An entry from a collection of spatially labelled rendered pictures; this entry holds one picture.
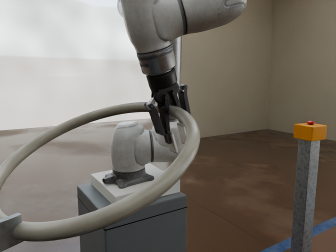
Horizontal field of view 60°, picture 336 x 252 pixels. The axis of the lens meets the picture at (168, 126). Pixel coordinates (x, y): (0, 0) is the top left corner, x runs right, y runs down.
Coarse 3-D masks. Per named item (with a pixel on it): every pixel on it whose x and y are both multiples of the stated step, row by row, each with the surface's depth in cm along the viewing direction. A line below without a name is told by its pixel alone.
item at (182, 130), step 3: (177, 123) 82; (180, 123) 82; (177, 126) 83; (180, 126) 82; (183, 126) 81; (180, 129) 83; (183, 129) 81; (180, 132) 83; (183, 132) 82; (180, 135) 84; (183, 135) 83; (180, 138) 85; (183, 138) 84; (183, 141) 84
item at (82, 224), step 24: (72, 120) 85; (192, 120) 66; (24, 144) 77; (192, 144) 58; (0, 168) 68; (168, 168) 52; (144, 192) 48; (0, 216) 51; (96, 216) 46; (120, 216) 46; (24, 240) 47; (48, 240) 46
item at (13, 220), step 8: (8, 216) 48; (16, 216) 48; (0, 224) 46; (8, 224) 47; (16, 224) 48; (0, 232) 46; (8, 232) 47; (0, 240) 46; (8, 240) 47; (16, 240) 48; (0, 248) 46
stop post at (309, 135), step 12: (300, 132) 160; (312, 132) 153; (324, 132) 158; (300, 144) 162; (312, 144) 158; (300, 156) 163; (312, 156) 159; (300, 168) 164; (312, 168) 161; (300, 180) 164; (312, 180) 162; (300, 192) 165; (312, 192) 164; (300, 204) 165; (312, 204) 165; (300, 216) 166; (312, 216) 167; (300, 228) 166; (312, 228) 168; (300, 240) 167
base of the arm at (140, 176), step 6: (144, 168) 138; (108, 174) 140; (114, 174) 134; (120, 174) 132; (126, 174) 131; (132, 174) 132; (138, 174) 133; (144, 174) 137; (102, 180) 133; (108, 180) 132; (114, 180) 133; (120, 180) 131; (126, 180) 131; (132, 180) 132; (138, 180) 133; (144, 180) 135; (150, 180) 136; (120, 186) 128; (126, 186) 129
